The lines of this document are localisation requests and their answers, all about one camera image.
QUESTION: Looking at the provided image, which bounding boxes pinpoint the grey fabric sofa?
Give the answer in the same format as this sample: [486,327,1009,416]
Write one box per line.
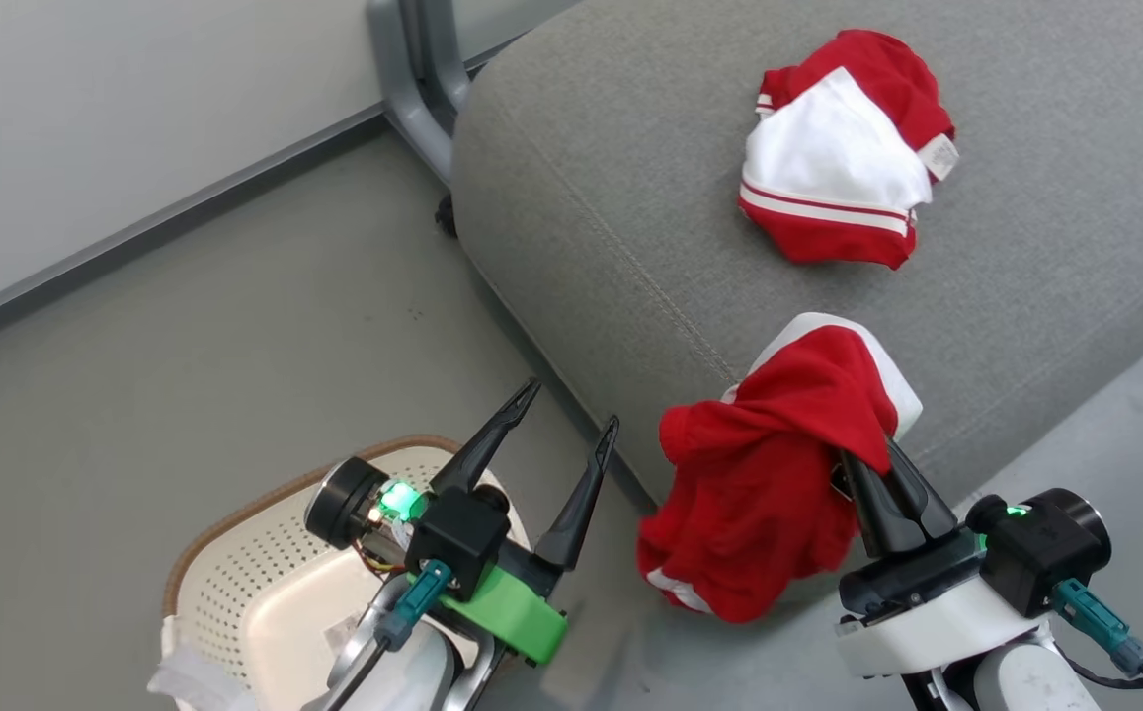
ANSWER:
[450,0,1143,510]

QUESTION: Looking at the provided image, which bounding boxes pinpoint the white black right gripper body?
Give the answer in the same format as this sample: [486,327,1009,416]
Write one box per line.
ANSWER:
[835,533,1054,681]

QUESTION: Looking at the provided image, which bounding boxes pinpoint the black cable with teal connector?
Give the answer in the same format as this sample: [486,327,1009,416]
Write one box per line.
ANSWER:
[319,560,455,711]
[1053,578,1143,711]

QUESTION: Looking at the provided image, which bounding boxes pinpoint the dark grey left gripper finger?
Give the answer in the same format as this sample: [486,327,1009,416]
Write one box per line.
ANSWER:
[533,416,620,574]
[430,379,541,495]

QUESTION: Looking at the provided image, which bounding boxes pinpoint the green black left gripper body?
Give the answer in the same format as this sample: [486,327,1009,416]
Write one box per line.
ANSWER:
[408,541,569,666]

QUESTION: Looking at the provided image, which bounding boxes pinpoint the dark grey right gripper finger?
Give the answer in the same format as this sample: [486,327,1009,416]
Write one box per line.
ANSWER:
[838,451,930,560]
[884,438,958,543]

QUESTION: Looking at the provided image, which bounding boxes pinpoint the grey metal frame post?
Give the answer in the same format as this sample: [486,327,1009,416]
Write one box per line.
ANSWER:
[366,0,478,189]

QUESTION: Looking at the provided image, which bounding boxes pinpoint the grey baseboard strip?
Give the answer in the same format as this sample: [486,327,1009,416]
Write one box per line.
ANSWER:
[0,35,532,355]

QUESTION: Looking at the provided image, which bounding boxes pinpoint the cream perforated laundry basket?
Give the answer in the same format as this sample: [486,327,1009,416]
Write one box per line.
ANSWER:
[146,434,532,711]

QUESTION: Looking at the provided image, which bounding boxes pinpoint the red garment with white lining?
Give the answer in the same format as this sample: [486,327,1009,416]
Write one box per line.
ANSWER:
[635,313,925,625]

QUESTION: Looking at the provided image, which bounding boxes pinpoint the red white striped garment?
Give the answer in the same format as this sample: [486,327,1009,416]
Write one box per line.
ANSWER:
[737,28,959,271]

